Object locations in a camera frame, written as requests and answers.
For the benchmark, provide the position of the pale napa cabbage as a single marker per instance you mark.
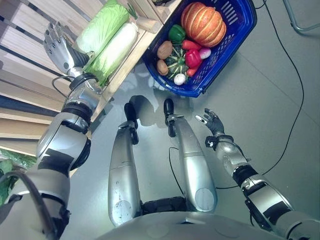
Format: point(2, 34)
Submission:
point(113, 51)

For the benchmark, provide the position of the red bell pepper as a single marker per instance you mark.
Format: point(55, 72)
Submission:
point(193, 57)

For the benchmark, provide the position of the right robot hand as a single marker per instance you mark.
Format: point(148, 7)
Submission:
point(216, 123)

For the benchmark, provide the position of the dark green striped squash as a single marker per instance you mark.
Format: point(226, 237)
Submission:
point(175, 61)

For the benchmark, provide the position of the pink onion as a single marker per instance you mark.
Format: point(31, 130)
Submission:
point(205, 52)

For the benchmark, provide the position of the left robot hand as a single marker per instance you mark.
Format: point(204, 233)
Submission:
point(58, 51)

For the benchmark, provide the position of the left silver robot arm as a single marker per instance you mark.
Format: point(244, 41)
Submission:
point(60, 140)

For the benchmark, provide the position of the left silver robot leg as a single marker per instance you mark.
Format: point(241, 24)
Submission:
point(122, 180)

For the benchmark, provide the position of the brown potato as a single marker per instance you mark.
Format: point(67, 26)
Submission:
point(165, 49)
point(162, 67)

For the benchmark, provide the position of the large orange pumpkin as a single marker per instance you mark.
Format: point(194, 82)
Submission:
point(203, 24)

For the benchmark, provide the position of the white garlic bulb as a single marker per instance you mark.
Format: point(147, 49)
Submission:
point(179, 79)

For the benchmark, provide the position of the wooden produce shelf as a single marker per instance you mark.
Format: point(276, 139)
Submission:
point(37, 75)

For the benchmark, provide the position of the grey metal chair leg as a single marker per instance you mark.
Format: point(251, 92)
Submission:
point(298, 17)

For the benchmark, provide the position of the silver robot leg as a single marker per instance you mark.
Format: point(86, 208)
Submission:
point(192, 165)
point(122, 180)

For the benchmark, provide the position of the wooden divider block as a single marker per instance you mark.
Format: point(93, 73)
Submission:
point(148, 24)

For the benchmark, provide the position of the red chili pepper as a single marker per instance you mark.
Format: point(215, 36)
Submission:
point(190, 45)

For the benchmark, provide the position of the green bell pepper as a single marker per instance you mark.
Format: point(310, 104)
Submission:
point(176, 32)

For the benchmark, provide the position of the green leafy vegetable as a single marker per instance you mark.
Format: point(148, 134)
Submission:
point(10, 172)

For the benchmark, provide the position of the right silver robot leg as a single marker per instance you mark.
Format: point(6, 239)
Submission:
point(192, 165)

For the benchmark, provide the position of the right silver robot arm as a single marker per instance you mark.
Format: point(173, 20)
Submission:
point(257, 185)

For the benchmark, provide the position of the orange carrot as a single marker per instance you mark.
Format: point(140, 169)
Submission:
point(192, 71)

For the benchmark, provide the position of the blue plastic shopping basket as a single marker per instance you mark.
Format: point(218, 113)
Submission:
point(226, 53)

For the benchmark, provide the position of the silver robot torso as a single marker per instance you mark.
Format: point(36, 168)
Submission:
point(190, 226)

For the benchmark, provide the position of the green napa cabbage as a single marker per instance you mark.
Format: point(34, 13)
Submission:
point(102, 27)

